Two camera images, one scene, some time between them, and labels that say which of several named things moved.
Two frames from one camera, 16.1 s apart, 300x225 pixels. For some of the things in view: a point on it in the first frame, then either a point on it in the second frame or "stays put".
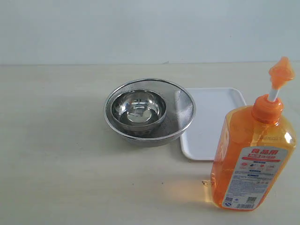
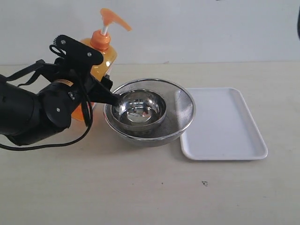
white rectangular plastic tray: x=200 y=141 stays put
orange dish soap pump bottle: x=255 y=146 → x=101 y=42
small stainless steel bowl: x=139 y=110 stays put
